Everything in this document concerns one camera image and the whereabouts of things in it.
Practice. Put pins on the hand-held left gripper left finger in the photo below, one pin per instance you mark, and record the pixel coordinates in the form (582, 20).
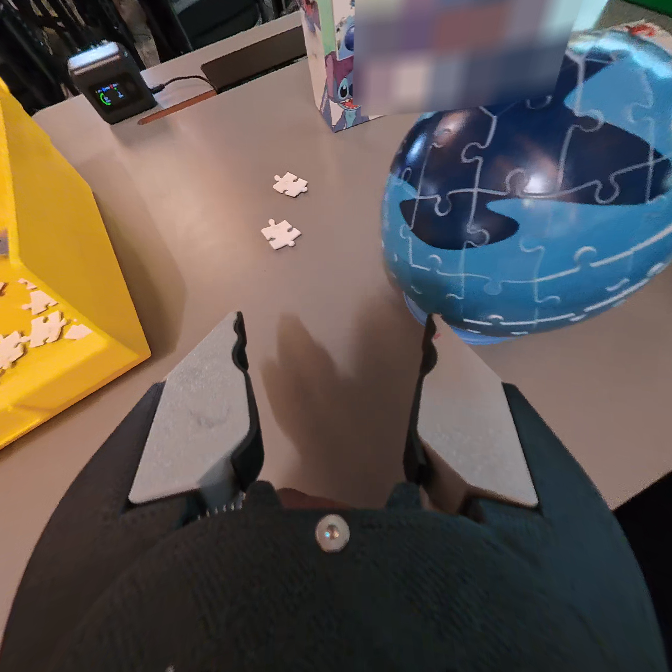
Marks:
(194, 420)

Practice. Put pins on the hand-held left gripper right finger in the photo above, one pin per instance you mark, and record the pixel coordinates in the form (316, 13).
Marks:
(467, 425)

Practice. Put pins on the blue puzzle ball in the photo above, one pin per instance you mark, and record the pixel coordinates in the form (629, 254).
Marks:
(525, 236)

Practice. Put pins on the pile of white puzzle pieces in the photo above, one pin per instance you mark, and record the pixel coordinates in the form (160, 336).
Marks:
(42, 330)

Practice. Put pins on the white puzzle piece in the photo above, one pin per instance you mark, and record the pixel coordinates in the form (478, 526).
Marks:
(281, 235)
(290, 185)

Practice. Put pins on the cartoon printed puzzle box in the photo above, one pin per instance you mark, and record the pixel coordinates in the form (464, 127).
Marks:
(330, 78)

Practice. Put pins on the yellow plastic bin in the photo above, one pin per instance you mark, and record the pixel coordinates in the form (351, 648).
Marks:
(63, 236)

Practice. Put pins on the person's dark clothed torso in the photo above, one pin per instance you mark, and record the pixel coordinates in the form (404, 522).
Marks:
(651, 577)

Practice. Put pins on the black power bank with display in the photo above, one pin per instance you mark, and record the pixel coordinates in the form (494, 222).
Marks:
(110, 89)

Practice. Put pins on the black flat device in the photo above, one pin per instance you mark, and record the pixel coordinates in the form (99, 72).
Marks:
(252, 57)

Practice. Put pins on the black office chair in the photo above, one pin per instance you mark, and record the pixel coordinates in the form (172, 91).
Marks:
(225, 21)

